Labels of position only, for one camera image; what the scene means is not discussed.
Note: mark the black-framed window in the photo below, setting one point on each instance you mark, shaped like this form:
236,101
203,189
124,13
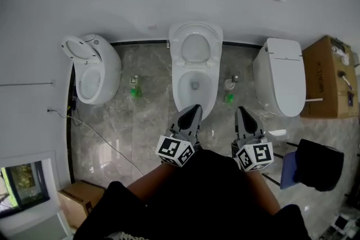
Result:
25,185

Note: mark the cardboard box with brown print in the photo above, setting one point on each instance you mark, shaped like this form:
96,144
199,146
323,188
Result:
78,202

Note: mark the thin grey wall conduit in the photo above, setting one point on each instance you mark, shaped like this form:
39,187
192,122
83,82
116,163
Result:
25,83

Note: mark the white floor-standing cabinet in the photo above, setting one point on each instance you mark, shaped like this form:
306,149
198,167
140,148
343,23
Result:
31,224

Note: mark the white boxy smart toilet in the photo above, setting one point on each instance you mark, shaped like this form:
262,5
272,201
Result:
284,78

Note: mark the person's right forearm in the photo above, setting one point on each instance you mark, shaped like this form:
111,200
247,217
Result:
261,191

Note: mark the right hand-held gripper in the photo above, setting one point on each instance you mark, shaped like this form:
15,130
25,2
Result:
257,156

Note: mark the white oval toilet lid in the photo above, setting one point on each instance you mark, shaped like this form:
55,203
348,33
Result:
196,47

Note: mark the black bag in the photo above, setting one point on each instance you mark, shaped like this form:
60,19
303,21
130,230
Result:
320,165

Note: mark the small white round device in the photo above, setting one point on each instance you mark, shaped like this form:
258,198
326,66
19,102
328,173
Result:
229,84

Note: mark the white egg-shaped toilet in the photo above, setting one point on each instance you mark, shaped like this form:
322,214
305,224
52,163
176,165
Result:
107,73

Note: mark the person's left forearm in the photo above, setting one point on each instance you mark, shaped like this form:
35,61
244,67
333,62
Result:
143,182

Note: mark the green plastic bottle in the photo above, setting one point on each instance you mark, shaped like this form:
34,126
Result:
136,92
229,98

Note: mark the white round-front toilet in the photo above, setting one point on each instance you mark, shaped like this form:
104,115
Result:
194,92

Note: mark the small black white adapter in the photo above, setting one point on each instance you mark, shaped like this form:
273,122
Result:
235,78

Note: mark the assorted plumbing fittings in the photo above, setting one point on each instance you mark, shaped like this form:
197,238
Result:
344,59

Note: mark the cluttered equipment table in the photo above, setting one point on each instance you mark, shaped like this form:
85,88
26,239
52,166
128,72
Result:
346,222

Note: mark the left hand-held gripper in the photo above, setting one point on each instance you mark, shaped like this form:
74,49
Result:
173,150

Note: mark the person's black shirt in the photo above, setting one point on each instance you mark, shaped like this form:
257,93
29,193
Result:
197,199

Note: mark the large brown cardboard box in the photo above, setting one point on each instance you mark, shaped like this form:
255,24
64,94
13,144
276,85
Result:
323,78

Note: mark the white plastic pipe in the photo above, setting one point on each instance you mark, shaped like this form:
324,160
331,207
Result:
313,99

